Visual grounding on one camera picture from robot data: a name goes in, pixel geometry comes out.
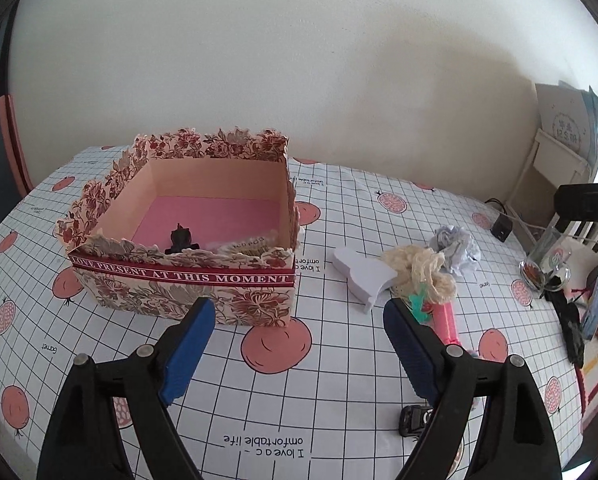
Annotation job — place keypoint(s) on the white shelf rack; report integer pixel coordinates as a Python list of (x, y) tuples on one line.
[(558, 165)]

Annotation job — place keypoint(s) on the pomegranate grid tablecloth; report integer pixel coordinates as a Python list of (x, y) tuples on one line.
[(319, 399)]

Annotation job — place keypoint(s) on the black action figure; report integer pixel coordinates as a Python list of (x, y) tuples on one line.
[(181, 239)]

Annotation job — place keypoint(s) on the black toy car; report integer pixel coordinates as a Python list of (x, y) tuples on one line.
[(413, 420)]

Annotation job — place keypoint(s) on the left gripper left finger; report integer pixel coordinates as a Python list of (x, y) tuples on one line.
[(83, 440)]

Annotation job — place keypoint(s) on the black cloth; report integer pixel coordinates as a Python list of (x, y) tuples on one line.
[(569, 320)]

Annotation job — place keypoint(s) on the cotton swab pack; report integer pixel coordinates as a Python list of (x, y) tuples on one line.
[(255, 245)]

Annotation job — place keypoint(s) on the pink hair roller clip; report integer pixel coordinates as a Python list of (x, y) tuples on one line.
[(444, 324)]

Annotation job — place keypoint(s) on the white foam shape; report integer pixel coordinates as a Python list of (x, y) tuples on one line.
[(367, 277)]

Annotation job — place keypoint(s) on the crumpled white paper ball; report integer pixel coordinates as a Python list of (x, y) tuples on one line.
[(462, 254)]

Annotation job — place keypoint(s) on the glass cup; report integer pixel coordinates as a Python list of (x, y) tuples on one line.
[(546, 265)]

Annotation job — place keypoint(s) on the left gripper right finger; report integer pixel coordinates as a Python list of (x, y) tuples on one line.
[(516, 439)]

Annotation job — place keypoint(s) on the floral paper gift box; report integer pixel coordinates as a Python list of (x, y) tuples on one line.
[(184, 215)]

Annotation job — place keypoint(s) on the black power adapter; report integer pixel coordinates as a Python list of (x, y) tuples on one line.
[(502, 227)]

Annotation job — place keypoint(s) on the grey booklet on shelf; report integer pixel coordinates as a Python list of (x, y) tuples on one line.
[(570, 116)]

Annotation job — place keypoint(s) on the green plastic toy figure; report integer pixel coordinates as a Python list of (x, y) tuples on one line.
[(417, 304)]

